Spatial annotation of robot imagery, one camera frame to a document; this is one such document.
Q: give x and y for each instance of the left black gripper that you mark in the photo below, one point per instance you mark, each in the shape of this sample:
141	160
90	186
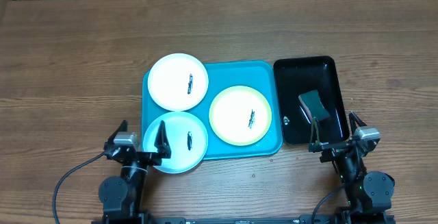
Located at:
161	144

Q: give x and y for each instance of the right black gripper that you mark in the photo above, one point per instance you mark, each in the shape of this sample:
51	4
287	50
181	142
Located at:
337	147

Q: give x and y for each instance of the green scouring sponge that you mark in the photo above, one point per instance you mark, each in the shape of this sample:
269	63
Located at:
312	107

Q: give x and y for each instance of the white round plate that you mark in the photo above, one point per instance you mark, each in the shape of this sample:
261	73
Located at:
178	82

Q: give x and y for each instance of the yellow-green rimmed plate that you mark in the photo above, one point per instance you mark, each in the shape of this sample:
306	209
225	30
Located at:
240	115

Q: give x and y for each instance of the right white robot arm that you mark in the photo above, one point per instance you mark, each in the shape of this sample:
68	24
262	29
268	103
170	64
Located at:
368	193

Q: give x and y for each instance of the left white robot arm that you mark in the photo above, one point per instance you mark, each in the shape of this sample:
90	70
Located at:
121	195

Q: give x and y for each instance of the black rectangular water tray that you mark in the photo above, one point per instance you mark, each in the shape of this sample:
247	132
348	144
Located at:
295	76

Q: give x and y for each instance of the teal plastic serving tray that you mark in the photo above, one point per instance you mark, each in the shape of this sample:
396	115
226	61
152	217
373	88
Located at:
256	74

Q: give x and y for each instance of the light blue round plate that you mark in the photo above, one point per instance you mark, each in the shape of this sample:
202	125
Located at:
187	137

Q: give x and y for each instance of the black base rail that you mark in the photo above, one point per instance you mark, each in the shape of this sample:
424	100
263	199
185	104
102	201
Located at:
302	219

